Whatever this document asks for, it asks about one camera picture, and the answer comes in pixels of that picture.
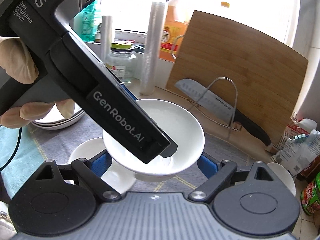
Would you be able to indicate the steel cleaver with black handle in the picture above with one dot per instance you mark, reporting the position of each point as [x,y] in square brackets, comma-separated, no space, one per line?
[220,108]

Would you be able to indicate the left gloved hand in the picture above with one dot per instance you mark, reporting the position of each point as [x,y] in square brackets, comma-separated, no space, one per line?
[18,64]

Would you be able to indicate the teal cloth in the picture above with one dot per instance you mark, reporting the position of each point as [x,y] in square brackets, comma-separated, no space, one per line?
[28,158]

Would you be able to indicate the clear plastic wrap roll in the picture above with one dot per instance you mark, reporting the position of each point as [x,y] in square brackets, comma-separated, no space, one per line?
[152,47]

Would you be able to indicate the white paper seasoning bag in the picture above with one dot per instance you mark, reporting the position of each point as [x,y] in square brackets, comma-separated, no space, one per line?
[298,152]

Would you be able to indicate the white bowl with floral print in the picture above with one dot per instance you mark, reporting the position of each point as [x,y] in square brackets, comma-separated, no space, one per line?
[179,124]

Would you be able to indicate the white plate with fruit print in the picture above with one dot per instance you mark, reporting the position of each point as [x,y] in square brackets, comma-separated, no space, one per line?
[53,116]

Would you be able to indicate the white salt bag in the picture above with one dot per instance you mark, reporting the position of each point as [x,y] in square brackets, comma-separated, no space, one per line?
[293,128]

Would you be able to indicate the grey checked dish mat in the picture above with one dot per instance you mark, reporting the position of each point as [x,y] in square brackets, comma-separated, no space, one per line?
[83,137]

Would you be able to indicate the plain white bowl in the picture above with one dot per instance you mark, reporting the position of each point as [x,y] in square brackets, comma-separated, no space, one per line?
[118,177]

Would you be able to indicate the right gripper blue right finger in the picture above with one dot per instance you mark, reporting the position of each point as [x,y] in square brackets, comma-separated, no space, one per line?
[208,165]

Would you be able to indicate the green dish soap bottle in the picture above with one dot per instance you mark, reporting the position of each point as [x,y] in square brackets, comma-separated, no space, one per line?
[87,21]

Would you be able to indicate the orange cooking oil bottle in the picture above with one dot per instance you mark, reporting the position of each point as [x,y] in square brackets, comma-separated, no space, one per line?
[175,25]

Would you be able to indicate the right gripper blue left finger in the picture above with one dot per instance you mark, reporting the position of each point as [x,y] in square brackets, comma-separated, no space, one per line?
[100,163]

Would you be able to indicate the green lidded sauce tub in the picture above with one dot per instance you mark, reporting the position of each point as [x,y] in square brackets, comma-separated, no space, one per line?
[309,197]

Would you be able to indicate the white plate stack lower plates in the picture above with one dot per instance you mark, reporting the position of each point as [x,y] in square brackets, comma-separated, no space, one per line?
[61,124]

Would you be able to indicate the bamboo cutting board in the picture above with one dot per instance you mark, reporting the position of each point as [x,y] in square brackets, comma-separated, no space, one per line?
[245,67]

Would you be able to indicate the glass jar with green lid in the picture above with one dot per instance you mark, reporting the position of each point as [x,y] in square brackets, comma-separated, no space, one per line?
[122,61]

